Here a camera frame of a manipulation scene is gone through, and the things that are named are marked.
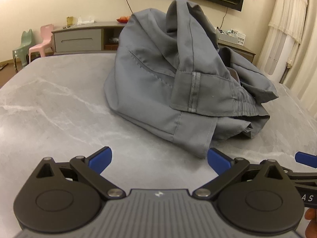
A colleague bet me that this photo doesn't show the cream curtain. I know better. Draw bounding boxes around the cream curtain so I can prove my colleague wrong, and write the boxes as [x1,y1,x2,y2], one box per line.
[288,0,317,118]

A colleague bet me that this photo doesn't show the person's right hand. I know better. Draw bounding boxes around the person's right hand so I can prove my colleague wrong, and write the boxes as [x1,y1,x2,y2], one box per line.
[305,209,317,238]

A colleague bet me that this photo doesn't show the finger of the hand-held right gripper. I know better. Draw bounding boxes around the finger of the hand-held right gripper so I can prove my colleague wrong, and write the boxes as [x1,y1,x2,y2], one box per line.
[285,152,317,184]

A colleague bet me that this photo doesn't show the green plastic chair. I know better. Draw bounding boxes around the green plastic chair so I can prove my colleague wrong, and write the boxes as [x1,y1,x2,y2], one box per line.
[12,29,34,66]

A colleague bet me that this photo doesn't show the long grey television cabinet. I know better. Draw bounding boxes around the long grey television cabinet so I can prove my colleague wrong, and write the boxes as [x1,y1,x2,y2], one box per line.
[51,21,256,63]

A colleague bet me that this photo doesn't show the white lace curtain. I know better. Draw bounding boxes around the white lace curtain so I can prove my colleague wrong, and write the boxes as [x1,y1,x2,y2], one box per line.
[258,0,309,83]

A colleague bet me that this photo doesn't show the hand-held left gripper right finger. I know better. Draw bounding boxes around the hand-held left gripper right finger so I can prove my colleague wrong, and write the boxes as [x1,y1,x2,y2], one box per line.
[193,147,294,199]

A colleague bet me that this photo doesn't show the black television cable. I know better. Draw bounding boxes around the black television cable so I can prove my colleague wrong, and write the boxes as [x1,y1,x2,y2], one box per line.
[123,0,134,14]
[219,7,228,28]

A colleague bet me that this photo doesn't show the grey pants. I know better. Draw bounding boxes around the grey pants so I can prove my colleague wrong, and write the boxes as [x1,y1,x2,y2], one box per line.
[103,0,278,159]

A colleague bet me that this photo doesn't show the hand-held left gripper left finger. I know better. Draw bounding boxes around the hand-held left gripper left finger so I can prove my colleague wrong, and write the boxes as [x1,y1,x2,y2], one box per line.
[36,147,127,200]

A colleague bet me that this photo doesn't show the pink plastic chair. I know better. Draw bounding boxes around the pink plastic chair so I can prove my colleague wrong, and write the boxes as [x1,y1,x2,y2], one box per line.
[28,24,54,63]

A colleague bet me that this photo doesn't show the white desktop organizer box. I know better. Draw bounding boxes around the white desktop organizer box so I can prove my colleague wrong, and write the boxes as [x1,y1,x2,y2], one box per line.
[215,27,247,45]

